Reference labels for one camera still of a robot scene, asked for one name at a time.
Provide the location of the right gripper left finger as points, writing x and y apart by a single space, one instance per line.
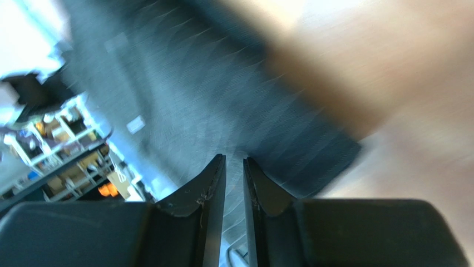
183 229

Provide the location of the black pinstriped long sleeve shirt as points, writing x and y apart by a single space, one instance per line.
183 81

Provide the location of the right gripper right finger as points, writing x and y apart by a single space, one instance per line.
286 231

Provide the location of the background storage shelf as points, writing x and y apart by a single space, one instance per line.
69 154

